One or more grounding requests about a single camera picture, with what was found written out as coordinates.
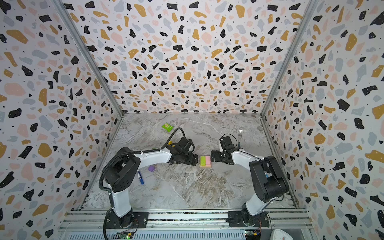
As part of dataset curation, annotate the pink block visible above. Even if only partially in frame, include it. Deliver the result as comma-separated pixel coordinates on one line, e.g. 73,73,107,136
206,156,212,167

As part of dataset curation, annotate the lime green block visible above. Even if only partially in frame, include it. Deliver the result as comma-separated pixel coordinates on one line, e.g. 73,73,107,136
200,156,206,166

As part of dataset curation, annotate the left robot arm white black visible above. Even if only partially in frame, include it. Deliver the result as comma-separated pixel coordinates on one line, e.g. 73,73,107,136
99,137,198,228

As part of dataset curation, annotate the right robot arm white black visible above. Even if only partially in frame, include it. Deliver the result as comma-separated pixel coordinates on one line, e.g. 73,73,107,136
211,135,289,227

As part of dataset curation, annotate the green snack packet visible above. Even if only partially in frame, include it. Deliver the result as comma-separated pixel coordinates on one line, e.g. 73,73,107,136
162,123,174,133

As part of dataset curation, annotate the blue marker pen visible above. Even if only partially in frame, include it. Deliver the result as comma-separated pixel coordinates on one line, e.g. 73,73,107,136
137,171,144,185

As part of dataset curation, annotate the white object bottom right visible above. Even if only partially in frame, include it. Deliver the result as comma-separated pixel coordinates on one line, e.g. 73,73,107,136
270,229,294,240

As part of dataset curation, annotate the black corrugated cable hose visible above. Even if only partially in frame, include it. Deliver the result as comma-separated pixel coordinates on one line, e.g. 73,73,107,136
98,127,187,240

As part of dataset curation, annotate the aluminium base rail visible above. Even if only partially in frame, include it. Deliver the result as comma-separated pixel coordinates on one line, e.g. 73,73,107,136
58,209,317,240

